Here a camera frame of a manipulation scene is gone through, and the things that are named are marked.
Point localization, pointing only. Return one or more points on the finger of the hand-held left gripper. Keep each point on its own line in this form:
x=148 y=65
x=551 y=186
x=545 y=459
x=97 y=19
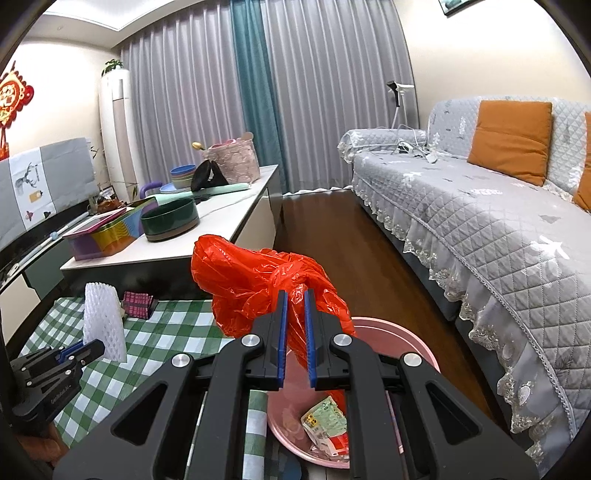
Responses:
x=90 y=349
x=55 y=377

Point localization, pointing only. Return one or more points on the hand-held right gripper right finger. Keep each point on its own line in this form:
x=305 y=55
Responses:
x=310 y=341

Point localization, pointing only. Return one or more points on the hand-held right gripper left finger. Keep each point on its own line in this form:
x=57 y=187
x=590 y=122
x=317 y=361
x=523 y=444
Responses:
x=282 y=341

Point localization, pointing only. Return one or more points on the white foam fruit net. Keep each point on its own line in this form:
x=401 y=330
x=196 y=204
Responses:
x=104 y=318

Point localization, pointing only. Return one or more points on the pink plastic basin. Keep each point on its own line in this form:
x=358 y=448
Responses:
x=286 y=415

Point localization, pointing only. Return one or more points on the red plastic bag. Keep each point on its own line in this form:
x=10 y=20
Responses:
x=249 y=272

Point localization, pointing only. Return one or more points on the pink patterned small packet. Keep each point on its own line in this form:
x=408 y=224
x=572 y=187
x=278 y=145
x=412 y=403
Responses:
x=137 y=304

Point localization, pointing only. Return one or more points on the green and yellow packet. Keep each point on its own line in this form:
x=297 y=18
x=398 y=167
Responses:
x=323 y=415

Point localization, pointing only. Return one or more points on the dark television cabinet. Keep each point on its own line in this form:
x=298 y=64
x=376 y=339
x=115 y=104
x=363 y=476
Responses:
x=37 y=281

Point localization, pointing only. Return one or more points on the green checked tablecloth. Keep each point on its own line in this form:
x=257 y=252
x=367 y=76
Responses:
x=175 y=332

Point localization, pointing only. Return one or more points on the colourful rectangular tin box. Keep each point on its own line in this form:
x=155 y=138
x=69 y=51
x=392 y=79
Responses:
x=111 y=240

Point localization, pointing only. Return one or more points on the white topped coffee table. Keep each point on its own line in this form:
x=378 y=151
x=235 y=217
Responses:
x=217 y=217

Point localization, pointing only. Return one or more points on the dark green round bowl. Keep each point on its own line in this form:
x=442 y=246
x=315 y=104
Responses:
x=168 y=226

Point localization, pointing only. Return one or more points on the brown tabletop ornament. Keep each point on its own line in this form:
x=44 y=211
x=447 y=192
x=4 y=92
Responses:
x=108 y=201

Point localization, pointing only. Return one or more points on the mint green rolled mat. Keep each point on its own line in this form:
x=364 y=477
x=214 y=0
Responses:
x=207 y=191

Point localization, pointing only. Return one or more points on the grey cloth covered television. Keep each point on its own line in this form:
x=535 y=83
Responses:
x=46 y=184

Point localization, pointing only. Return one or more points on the light blue plate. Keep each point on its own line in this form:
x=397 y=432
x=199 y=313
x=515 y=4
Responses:
x=167 y=187

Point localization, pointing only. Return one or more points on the black fabric item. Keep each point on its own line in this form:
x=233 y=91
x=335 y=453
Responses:
x=203 y=177

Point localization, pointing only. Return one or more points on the pink woven basket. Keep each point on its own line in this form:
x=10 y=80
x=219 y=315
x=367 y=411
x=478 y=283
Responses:
x=235 y=161

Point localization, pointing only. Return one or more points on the stack of coloured bowls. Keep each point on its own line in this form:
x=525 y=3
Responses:
x=183 y=177

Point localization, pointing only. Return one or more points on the sofa with grey quilted cover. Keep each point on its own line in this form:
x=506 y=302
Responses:
x=485 y=230

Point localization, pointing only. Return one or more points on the small yellow ornament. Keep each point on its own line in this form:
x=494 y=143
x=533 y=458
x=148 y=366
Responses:
x=199 y=146

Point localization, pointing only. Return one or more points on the white standing air conditioner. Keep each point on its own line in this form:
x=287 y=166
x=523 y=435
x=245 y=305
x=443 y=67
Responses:
x=122 y=134

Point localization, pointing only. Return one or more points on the teal curtain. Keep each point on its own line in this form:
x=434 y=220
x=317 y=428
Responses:
x=263 y=101

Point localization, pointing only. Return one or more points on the grey curtain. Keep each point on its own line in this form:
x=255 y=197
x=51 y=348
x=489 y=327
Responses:
x=184 y=92
x=337 y=92

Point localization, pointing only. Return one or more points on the white floor lamp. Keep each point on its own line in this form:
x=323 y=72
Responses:
x=398 y=97

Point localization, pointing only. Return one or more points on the green potted plant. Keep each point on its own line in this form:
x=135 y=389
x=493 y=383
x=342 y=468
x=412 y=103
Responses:
x=113 y=67

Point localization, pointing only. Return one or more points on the orange cushion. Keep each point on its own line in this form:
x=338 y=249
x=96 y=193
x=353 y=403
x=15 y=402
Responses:
x=510 y=138
x=584 y=184

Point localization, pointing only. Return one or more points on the red knot wall decoration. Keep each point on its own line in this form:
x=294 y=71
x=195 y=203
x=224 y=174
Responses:
x=14 y=99

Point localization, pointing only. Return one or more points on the framed wall picture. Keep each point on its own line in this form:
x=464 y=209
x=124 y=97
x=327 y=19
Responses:
x=457 y=5

